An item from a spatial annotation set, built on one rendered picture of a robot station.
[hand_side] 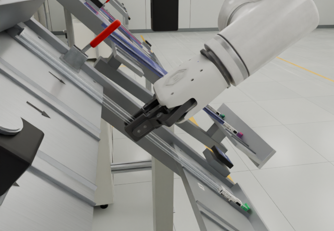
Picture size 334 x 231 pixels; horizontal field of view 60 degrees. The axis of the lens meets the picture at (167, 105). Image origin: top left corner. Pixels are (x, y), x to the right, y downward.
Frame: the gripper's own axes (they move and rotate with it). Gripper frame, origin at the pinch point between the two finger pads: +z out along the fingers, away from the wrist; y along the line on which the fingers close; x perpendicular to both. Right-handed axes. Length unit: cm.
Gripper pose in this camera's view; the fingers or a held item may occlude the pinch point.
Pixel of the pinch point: (139, 124)
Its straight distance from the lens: 47.6
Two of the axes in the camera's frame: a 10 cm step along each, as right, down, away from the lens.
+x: 5.7, 7.1, 4.0
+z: -8.0, 5.9, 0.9
